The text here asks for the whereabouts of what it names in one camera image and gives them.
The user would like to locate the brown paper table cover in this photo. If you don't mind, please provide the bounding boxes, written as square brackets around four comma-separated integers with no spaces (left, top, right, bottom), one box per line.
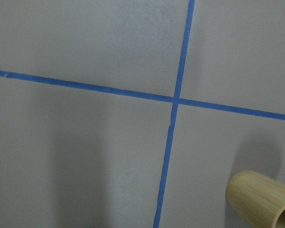
[0,0,285,228]

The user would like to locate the wooden cup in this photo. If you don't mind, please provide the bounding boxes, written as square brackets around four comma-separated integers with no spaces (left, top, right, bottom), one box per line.
[226,171,285,228]

